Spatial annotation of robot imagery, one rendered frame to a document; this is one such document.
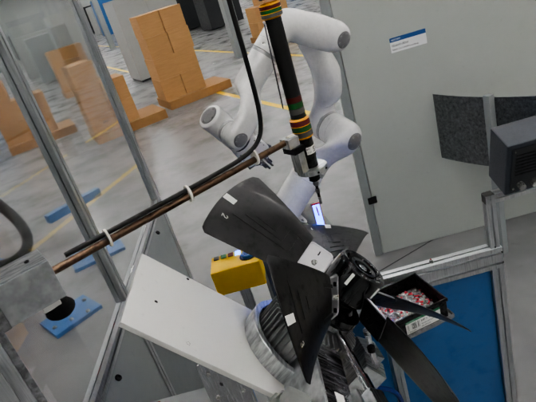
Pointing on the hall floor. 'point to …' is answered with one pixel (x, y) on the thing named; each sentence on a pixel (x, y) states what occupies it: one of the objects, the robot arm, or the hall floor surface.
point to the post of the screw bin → (399, 379)
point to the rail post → (503, 333)
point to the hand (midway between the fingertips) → (266, 163)
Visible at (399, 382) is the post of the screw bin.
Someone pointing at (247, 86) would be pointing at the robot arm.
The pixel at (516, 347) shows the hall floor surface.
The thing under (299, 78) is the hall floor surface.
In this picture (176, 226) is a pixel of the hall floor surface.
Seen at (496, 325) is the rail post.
